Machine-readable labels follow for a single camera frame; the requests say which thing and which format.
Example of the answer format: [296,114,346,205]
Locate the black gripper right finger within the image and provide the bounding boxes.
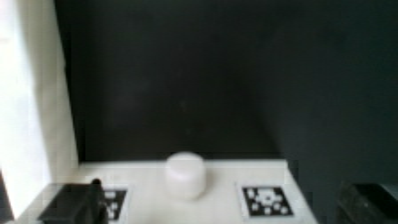
[337,183,398,224]

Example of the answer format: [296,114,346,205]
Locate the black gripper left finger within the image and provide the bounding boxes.
[38,179,109,224]

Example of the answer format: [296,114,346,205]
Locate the white drawer box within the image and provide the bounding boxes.
[13,151,317,224]

